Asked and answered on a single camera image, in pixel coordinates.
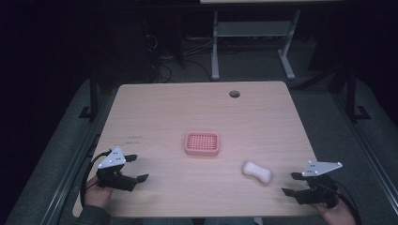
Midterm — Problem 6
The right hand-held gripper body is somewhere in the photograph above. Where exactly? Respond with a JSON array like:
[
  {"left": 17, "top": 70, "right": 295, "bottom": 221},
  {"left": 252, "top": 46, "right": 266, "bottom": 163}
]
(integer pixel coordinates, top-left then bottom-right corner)
[{"left": 294, "top": 160, "right": 344, "bottom": 209}]

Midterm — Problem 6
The person's left hand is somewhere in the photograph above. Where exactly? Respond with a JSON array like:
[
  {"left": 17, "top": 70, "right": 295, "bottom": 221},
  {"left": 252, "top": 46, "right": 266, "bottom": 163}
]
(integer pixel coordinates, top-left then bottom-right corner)
[{"left": 84, "top": 175, "right": 115, "bottom": 209}]

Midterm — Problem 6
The black metal stand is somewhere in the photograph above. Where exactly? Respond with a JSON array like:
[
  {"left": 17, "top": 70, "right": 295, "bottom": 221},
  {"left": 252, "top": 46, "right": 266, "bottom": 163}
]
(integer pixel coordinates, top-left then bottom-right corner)
[
  {"left": 344, "top": 65, "right": 372, "bottom": 123},
  {"left": 78, "top": 67, "right": 101, "bottom": 122}
]

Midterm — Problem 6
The pink soap dish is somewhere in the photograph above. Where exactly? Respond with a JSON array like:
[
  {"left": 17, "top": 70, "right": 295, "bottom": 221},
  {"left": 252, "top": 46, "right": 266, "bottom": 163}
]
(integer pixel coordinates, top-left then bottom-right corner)
[{"left": 184, "top": 131, "right": 221, "bottom": 158}]

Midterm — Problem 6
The metal floor rail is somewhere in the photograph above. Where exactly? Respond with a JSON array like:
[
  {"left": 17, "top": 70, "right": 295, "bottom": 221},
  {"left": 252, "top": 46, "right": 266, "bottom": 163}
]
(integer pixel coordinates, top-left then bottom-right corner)
[
  {"left": 38, "top": 90, "right": 118, "bottom": 225},
  {"left": 330, "top": 92, "right": 398, "bottom": 207}
]

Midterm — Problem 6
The white metal desk frame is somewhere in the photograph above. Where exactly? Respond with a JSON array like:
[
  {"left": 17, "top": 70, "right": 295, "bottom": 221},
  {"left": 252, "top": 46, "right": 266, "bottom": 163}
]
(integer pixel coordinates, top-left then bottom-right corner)
[{"left": 210, "top": 8, "right": 302, "bottom": 82}]

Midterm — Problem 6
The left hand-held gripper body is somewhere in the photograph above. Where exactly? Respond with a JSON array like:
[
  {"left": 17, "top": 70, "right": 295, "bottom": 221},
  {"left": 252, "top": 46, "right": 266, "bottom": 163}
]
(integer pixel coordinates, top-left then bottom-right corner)
[{"left": 95, "top": 145, "right": 138, "bottom": 192}]

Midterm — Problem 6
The person's right hand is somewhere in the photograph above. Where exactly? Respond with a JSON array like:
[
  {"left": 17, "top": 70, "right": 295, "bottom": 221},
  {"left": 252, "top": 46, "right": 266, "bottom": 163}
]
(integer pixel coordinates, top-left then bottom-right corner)
[{"left": 314, "top": 199, "right": 358, "bottom": 225}]

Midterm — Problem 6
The bundle of floor cables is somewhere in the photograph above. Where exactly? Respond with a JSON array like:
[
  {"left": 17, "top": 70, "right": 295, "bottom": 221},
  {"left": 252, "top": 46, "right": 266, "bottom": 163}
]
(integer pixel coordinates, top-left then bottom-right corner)
[{"left": 142, "top": 18, "right": 217, "bottom": 83}]

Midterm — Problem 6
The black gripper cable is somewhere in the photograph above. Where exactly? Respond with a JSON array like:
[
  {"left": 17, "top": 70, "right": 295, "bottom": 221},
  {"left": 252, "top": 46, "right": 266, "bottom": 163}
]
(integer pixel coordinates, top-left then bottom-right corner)
[
  {"left": 327, "top": 179, "right": 363, "bottom": 225},
  {"left": 79, "top": 149, "right": 113, "bottom": 208}
]

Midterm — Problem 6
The white soap bar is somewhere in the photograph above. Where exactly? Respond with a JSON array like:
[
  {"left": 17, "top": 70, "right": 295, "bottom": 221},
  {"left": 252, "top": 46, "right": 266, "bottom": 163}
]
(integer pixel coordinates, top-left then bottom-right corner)
[{"left": 241, "top": 159, "right": 273, "bottom": 186}]

